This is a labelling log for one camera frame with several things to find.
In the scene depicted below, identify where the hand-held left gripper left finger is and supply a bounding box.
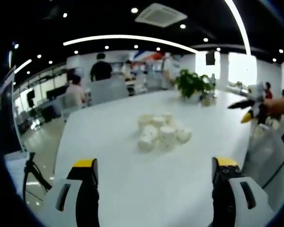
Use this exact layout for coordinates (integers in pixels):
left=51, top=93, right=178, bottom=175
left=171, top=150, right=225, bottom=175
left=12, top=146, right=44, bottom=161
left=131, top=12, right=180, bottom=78
left=41, top=158, right=100, bottom=227

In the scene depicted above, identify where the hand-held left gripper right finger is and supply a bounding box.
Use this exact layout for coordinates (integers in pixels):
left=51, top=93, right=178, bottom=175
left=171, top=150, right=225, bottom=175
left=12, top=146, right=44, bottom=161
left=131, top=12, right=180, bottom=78
left=212, top=156, right=275, bottom=227

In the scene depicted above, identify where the pile of white paper cups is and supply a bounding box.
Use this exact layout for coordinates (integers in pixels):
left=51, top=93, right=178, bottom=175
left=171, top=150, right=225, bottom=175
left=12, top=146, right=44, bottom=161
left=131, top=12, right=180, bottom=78
left=136, top=113, right=193, bottom=152

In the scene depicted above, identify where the person's right hand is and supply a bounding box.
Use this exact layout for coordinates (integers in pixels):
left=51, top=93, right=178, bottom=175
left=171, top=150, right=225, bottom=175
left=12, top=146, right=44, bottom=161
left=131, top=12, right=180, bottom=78
left=263, top=98, right=281, bottom=117

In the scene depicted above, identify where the translucent white chair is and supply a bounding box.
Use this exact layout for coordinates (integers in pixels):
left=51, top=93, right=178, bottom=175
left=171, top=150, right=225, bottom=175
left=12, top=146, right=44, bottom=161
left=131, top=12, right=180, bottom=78
left=249, top=122, right=284, bottom=190

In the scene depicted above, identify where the green potted plant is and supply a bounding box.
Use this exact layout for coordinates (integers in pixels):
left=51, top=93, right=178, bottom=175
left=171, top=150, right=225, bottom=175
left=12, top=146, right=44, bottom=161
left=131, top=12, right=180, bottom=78
left=174, top=69, right=216, bottom=106

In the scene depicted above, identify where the curved ceiling light strip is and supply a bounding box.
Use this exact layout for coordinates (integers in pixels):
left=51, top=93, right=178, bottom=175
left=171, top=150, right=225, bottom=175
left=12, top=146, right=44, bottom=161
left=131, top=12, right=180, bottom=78
left=62, top=35, right=200, bottom=54
left=223, top=0, right=252, bottom=55

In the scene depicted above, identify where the white table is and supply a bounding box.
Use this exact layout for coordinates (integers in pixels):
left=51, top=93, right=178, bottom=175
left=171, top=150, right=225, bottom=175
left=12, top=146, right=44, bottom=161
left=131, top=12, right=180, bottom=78
left=53, top=89, right=254, bottom=227

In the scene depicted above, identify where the ceiling air vent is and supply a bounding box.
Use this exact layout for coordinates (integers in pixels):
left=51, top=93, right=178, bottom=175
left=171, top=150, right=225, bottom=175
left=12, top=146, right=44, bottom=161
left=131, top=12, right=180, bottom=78
left=134, top=2, right=188, bottom=28

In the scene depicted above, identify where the group of round ceiling downlights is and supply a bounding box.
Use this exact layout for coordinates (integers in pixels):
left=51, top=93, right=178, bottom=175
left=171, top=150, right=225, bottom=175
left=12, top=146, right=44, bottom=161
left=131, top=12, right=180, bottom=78
left=13, top=7, right=284, bottom=76

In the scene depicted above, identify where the black cable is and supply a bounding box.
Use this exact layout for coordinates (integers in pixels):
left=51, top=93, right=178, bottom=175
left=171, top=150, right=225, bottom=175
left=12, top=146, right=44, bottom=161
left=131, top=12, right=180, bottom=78
left=260, top=155, right=284, bottom=190
left=22, top=152, right=53, bottom=204

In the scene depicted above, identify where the black wall speaker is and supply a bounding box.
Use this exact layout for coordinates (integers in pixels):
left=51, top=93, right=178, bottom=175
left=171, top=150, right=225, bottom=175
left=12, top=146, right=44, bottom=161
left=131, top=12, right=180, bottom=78
left=205, top=52, right=215, bottom=65

